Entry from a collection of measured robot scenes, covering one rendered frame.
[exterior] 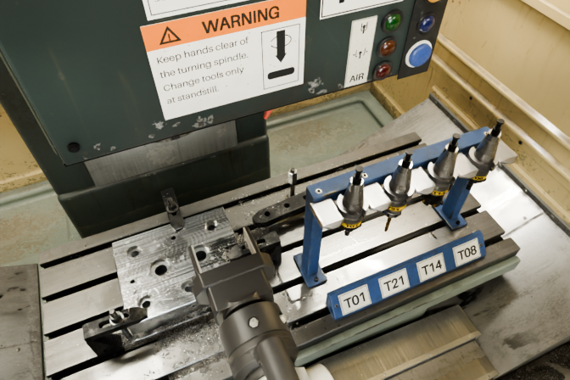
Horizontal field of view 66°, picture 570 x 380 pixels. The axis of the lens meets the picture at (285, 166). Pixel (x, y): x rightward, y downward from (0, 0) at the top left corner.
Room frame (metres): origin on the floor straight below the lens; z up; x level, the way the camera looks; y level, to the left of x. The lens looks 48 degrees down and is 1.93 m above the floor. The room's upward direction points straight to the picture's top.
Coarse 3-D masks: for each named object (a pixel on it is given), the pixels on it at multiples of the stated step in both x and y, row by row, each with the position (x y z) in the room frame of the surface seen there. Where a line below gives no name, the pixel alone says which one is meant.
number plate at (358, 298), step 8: (360, 288) 0.49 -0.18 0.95; (344, 296) 0.47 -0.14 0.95; (352, 296) 0.47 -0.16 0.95; (360, 296) 0.47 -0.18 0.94; (368, 296) 0.48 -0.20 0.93; (344, 304) 0.45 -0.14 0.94; (352, 304) 0.46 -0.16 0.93; (360, 304) 0.46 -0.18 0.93; (368, 304) 0.46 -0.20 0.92; (344, 312) 0.44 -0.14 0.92
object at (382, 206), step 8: (368, 184) 0.59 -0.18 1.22; (376, 184) 0.59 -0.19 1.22; (368, 192) 0.57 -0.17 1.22; (376, 192) 0.57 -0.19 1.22; (384, 192) 0.57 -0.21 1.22; (368, 200) 0.55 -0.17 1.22; (376, 200) 0.55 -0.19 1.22; (384, 200) 0.55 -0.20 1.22; (368, 208) 0.53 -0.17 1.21; (376, 208) 0.53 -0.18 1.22; (384, 208) 0.53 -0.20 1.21
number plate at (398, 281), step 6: (402, 270) 0.53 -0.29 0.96; (390, 276) 0.52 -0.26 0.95; (396, 276) 0.52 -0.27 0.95; (402, 276) 0.52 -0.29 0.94; (384, 282) 0.50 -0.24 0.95; (390, 282) 0.51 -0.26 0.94; (396, 282) 0.51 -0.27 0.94; (402, 282) 0.51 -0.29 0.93; (408, 282) 0.51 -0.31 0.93; (384, 288) 0.49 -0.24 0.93; (390, 288) 0.50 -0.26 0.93; (396, 288) 0.50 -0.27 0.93; (402, 288) 0.50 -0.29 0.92; (384, 294) 0.48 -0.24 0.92; (390, 294) 0.49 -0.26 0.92
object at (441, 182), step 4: (432, 164) 0.64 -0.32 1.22; (428, 168) 0.63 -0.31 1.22; (432, 168) 0.63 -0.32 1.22; (456, 168) 0.63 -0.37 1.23; (428, 172) 0.62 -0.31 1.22; (432, 172) 0.62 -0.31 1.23; (456, 172) 0.62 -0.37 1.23; (432, 176) 0.61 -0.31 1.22; (436, 176) 0.60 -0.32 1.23; (452, 176) 0.61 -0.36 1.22; (456, 176) 0.60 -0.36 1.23; (436, 180) 0.60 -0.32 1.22; (440, 180) 0.60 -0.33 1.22; (444, 180) 0.60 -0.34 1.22; (448, 180) 0.60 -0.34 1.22; (452, 180) 0.60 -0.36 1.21; (440, 184) 0.60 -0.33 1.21; (444, 184) 0.60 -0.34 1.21; (452, 184) 0.60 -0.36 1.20; (444, 188) 0.59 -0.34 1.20
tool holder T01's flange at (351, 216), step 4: (340, 196) 0.55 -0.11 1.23; (364, 196) 0.55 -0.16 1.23; (340, 200) 0.54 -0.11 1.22; (364, 200) 0.54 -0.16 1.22; (340, 204) 0.53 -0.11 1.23; (364, 204) 0.53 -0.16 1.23; (368, 204) 0.53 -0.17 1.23; (340, 208) 0.52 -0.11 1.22; (344, 208) 0.52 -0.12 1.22; (364, 208) 0.52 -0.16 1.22; (340, 212) 0.52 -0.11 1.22; (344, 212) 0.51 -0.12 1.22; (348, 212) 0.51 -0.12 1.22; (352, 212) 0.51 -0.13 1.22; (356, 212) 0.51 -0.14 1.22; (360, 212) 0.52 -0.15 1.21; (364, 212) 0.52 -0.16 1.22; (344, 216) 0.51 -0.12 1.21; (348, 216) 0.51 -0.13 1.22; (352, 216) 0.51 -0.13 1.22; (356, 216) 0.51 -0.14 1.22; (364, 216) 0.52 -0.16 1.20; (344, 220) 0.51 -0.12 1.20; (348, 220) 0.51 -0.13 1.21; (352, 220) 0.51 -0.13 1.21; (356, 220) 0.51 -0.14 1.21
